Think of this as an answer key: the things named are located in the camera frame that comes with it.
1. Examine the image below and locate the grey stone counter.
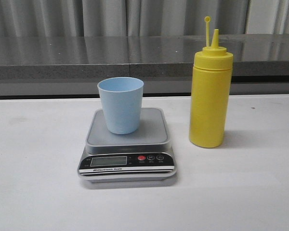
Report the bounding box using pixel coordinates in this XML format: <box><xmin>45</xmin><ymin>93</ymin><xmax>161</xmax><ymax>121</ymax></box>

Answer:
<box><xmin>0</xmin><ymin>34</ymin><xmax>289</xmax><ymax>99</ymax></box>

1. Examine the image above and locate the yellow squeeze bottle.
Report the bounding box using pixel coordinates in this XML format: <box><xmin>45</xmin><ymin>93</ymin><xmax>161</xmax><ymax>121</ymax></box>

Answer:
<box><xmin>189</xmin><ymin>16</ymin><xmax>234</xmax><ymax>148</ymax></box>

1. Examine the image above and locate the digital kitchen scale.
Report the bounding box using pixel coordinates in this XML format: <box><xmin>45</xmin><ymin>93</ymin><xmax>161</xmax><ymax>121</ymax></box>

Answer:
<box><xmin>78</xmin><ymin>107</ymin><xmax>177</xmax><ymax>183</ymax></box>

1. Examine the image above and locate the grey curtain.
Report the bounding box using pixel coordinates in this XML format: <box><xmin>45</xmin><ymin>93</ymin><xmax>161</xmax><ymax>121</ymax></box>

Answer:
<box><xmin>0</xmin><ymin>0</ymin><xmax>289</xmax><ymax>37</ymax></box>

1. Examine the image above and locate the light blue plastic cup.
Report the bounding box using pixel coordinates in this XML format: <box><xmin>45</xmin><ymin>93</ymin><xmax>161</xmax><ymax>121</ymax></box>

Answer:
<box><xmin>97</xmin><ymin>77</ymin><xmax>144</xmax><ymax>134</ymax></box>

